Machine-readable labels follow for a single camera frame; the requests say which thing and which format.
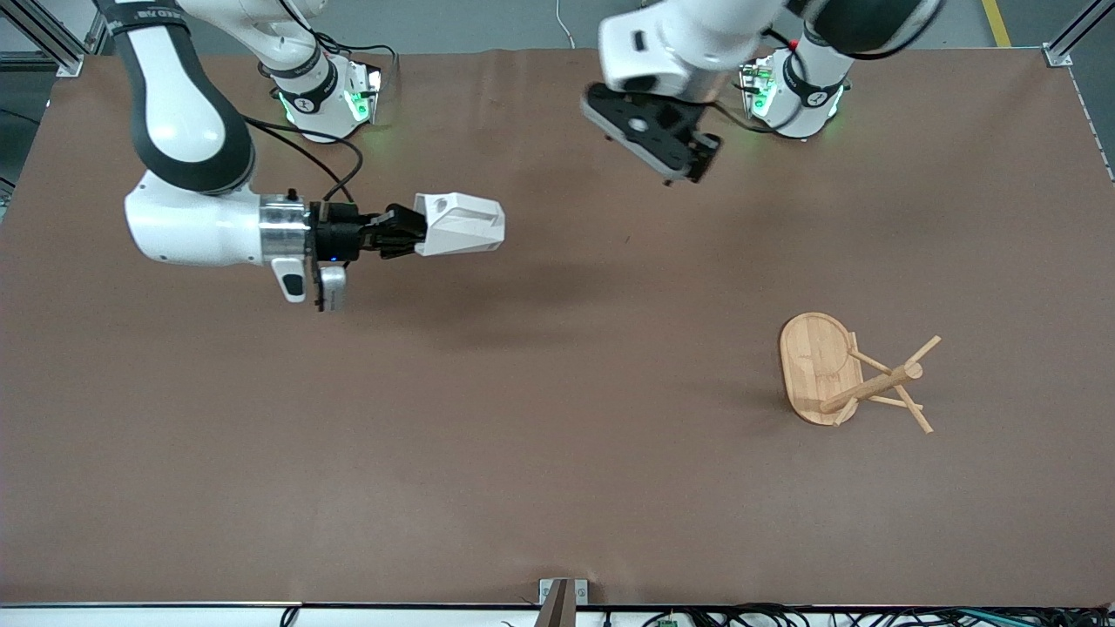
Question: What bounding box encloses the white faceted cup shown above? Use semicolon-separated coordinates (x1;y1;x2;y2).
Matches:
413;192;506;257

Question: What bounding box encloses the wooden cup rack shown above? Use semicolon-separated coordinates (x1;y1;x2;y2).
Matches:
779;312;943;435

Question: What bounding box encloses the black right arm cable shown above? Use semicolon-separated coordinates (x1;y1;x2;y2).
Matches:
240;113;365;203

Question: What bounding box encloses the black right base cable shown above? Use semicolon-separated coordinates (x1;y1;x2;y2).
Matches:
309;30;399;88

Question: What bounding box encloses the aluminium frame post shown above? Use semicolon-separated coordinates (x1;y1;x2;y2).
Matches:
1044;0;1115;68
0;0;110;77

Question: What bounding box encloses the metal table bracket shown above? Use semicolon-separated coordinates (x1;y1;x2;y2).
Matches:
538;578;589;607

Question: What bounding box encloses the brown camera post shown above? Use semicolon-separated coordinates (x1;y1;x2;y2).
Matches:
540;581;576;627

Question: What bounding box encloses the black cable bundle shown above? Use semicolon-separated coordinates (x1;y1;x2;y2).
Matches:
601;605;1115;627

